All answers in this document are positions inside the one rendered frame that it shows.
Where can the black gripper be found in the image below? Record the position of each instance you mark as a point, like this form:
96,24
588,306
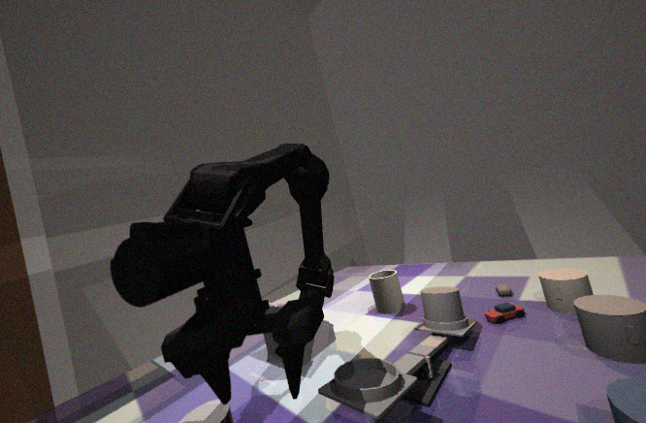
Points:
295,324

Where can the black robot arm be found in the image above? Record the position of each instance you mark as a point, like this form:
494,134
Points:
160,259

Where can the black cylinder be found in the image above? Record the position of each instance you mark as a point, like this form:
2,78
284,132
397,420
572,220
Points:
442,304
613,327

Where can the small grey pebble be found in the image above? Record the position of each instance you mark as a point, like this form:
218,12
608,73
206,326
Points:
503,290

